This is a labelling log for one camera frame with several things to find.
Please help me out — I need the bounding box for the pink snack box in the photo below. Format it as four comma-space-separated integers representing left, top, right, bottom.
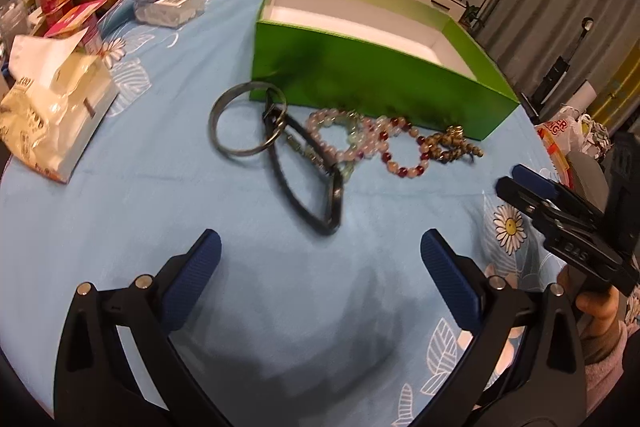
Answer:
42, 1, 102, 54

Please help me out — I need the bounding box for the person's right forearm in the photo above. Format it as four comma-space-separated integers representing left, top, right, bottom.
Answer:
582, 322, 640, 410

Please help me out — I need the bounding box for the green cardboard box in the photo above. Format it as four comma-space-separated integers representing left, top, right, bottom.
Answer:
250, 0, 521, 142

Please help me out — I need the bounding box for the black cord necklace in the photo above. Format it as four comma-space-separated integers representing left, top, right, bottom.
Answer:
262, 89, 346, 236

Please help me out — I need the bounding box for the red and pink bead bracelet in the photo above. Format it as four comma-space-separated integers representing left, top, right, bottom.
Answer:
367, 117, 434, 180

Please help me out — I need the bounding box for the clear plastic bottle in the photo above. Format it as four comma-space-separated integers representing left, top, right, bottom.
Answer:
0, 0, 42, 48

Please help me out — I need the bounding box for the tissue box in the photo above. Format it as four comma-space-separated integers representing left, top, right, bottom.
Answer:
0, 29, 121, 185

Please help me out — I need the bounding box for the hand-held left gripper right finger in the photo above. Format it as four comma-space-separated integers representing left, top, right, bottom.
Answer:
415, 229, 588, 427

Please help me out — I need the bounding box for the small potted plant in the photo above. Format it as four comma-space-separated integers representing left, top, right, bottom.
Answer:
460, 2, 486, 30

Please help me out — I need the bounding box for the blue floral tablecloth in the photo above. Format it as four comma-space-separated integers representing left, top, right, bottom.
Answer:
0, 0, 601, 427

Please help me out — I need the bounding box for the bronze bead bracelet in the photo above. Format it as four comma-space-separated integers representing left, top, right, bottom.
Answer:
420, 125, 485, 166

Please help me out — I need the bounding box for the plastic bag with red print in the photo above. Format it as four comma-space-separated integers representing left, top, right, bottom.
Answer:
535, 104, 609, 180

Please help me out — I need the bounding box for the person's right hand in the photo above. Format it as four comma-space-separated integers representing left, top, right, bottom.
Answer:
557, 264, 626, 360

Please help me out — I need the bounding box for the silver bangle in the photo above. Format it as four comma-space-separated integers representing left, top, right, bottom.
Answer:
209, 82, 290, 158

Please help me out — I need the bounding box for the pale green bead bracelet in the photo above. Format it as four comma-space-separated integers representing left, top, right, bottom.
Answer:
330, 111, 367, 182

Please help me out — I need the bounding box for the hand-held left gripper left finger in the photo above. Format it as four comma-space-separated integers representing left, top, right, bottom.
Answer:
54, 229, 236, 427

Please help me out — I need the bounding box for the upright vacuum cleaner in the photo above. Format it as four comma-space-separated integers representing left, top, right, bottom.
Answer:
529, 18, 596, 108

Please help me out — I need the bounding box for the clear plastic package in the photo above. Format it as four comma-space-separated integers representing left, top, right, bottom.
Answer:
133, 0, 206, 28

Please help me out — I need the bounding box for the pale pink bead bracelet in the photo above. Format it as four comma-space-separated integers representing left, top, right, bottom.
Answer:
306, 108, 392, 168

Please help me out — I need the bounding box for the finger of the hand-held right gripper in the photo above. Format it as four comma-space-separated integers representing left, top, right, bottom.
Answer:
512, 164, 603, 228
496, 176, 561, 223

